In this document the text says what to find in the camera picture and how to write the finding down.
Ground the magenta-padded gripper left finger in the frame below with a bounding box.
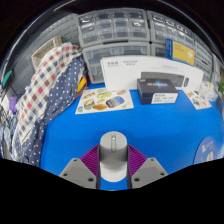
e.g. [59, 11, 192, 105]
[59, 144, 102, 190]

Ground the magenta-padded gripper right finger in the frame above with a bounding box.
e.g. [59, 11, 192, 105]
[126, 144, 169, 189]

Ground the white computer mouse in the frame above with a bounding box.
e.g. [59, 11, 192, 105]
[98, 130, 129, 183]

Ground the round blue cartoon mouse pad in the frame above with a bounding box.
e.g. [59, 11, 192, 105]
[193, 135, 221, 165]

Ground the food sticker sheet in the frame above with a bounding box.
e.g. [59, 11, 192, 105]
[74, 87, 135, 115]

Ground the navy polka-dot cloth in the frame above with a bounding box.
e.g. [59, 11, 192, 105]
[4, 56, 87, 168]

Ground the small black box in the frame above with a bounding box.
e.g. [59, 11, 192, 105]
[136, 78, 179, 106]

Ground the yellow item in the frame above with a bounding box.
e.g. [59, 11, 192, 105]
[76, 75, 88, 95]

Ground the cartoon sticker sheet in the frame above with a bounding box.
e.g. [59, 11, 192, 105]
[183, 89, 213, 111]

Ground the red blue checkered cloth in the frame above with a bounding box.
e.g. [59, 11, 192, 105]
[11, 42, 84, 148]

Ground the purple bag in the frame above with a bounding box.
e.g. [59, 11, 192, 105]
[8, 95, 18, 114]

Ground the long white keyboard box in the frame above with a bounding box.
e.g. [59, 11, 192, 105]
[100, 54, 204, 92]

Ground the white blue tissue box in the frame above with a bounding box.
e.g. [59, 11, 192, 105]
[199, 79, 218, 101]

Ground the teal tool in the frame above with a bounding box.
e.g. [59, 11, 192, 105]
[1, 69, 14, 89]

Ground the yellow and blue box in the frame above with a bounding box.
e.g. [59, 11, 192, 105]
[164, 38, 196, 67]

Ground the white woven basket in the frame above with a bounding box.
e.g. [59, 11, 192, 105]
[31, 35, 64, 71]

